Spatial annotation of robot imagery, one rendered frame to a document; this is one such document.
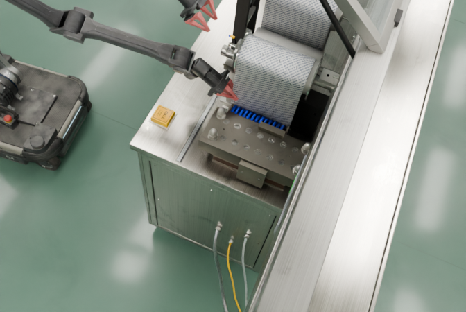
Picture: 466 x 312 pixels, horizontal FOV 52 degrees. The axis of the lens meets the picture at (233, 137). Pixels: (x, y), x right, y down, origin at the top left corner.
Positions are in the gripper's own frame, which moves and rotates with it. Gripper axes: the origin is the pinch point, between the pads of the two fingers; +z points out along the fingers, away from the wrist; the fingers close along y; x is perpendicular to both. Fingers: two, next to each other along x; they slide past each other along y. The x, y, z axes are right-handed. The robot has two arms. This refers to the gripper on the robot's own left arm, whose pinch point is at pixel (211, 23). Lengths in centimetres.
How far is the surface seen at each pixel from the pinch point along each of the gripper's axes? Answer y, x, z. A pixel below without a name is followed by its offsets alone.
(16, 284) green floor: 83, -140, 42
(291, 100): 4.5, 9.5, 35.6
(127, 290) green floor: 62, -108, 80
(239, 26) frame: -28.3, -19.6, 17.3
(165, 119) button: 16.5, -37.2, 19.5
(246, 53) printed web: 2.8, 6.5, 13.3
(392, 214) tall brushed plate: 44, 52, 46
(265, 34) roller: -13.6, 2.3, 17.9
